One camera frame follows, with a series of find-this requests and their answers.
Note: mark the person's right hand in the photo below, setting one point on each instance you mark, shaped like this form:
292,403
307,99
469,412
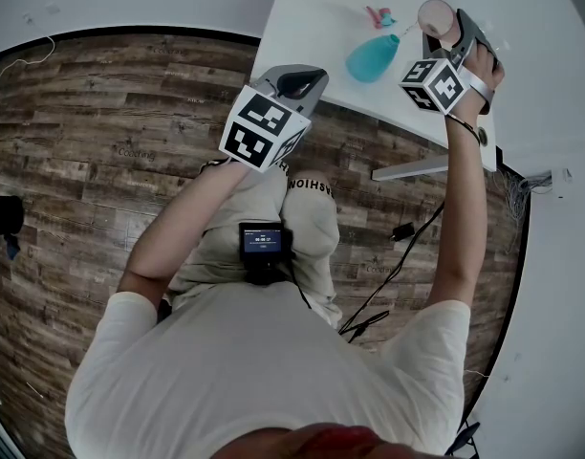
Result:
488,70

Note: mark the pink plastic cup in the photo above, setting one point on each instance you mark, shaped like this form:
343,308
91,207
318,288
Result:
436,15

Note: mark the black folding chair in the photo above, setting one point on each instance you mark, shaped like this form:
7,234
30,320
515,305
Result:
467,443

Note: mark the person's right leg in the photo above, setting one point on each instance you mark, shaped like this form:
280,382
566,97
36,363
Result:
315,176

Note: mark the white table leg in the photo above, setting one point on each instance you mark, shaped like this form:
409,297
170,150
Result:
407,169

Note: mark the small black monitor screen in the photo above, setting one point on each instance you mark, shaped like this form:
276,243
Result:
264,242

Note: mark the black round bin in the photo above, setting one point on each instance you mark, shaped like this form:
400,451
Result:
3,215

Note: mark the small black box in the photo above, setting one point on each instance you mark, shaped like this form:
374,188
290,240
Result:
403,231

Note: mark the person's face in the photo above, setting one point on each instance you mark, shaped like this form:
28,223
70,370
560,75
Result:
321,447

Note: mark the white power strip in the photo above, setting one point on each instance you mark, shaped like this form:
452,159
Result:
562,180

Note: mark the person's right forearm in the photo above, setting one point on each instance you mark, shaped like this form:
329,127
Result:
460,208

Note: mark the person's left forearm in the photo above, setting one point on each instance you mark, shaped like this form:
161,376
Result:
178,227

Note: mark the clear glass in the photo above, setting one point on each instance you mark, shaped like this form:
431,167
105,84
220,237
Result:
497,40

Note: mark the teal flask bottle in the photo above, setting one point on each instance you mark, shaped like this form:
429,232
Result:
369,60

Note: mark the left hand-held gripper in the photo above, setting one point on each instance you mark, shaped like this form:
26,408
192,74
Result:
256,131

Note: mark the blue cloth scrap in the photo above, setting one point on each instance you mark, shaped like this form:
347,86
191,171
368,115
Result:
13,248

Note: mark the pink and teal small items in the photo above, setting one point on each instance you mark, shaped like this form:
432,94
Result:
381,16

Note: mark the beige t-shirt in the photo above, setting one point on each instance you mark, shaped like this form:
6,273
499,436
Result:
264,376

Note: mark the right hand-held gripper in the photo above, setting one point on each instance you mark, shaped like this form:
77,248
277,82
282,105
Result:
440,86

